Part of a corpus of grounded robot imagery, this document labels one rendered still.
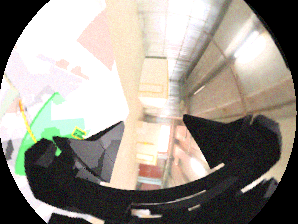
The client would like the green flat rectangular board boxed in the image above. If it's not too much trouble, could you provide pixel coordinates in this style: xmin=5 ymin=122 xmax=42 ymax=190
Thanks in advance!
xmin=15 ymin=92 xmax=93 ymax=176

